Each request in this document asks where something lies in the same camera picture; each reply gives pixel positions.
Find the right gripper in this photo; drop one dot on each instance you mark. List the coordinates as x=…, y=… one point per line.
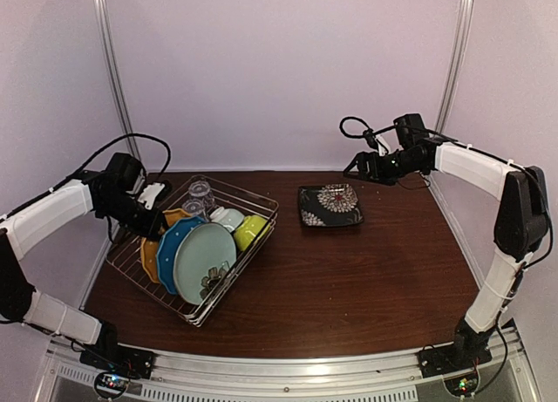
x=364, y=157

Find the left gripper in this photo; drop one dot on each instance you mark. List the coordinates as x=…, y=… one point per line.
x=149, y=228

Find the blue dotted scalloped plate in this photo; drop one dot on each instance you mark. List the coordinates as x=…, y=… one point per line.
x=168, y=247

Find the yellow dotted scalloped plate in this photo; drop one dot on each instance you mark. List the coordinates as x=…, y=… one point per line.
x=148, y=249

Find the black floral square plate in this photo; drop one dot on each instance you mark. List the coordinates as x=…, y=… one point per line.
x=329, y=206

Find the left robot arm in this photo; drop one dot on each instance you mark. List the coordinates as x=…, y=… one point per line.
x=109, y=193

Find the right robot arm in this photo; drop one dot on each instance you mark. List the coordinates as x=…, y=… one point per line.
x=522, y=221

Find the clear glass cup near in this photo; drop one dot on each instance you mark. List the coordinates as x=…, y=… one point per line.
x=194, y=207

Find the clear glass cup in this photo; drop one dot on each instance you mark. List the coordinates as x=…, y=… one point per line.
x=202, y=191
x=194, y=207

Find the light teal floral plate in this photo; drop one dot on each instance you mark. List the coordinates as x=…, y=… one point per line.
x=203, y=258

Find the clear glass cup far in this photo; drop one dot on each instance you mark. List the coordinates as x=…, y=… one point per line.
x=202, y=191

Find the pale striped bowl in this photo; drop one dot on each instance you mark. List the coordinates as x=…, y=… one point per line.
x=230, y=218

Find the lime green bowl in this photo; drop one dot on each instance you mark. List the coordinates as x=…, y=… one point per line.
x=251, y=227

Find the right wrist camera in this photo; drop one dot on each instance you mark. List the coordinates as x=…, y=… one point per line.
x=376, y=142

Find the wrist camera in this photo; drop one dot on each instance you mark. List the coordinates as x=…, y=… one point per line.
x=376, y=142
x=153, y=193

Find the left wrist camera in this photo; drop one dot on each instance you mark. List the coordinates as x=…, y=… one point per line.
x=153, y=193

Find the wire dish rack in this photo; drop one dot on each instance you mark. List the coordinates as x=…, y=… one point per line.
x=125, y=258

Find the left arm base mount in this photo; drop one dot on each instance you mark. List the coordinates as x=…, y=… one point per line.
x=127, y=362

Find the aluminium front rail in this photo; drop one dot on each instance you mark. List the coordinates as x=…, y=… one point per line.
x=390, y=376

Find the right aluminium frame post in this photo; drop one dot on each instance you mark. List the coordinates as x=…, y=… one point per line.
x=461, y=36

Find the aluminium frame post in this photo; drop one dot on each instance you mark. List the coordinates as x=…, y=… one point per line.
x=111, y=64
x=461, y=36

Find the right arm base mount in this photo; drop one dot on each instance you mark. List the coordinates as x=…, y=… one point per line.
x=445, y=359

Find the left aluminium frame post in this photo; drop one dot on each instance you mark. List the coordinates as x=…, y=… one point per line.
x=111, y=64

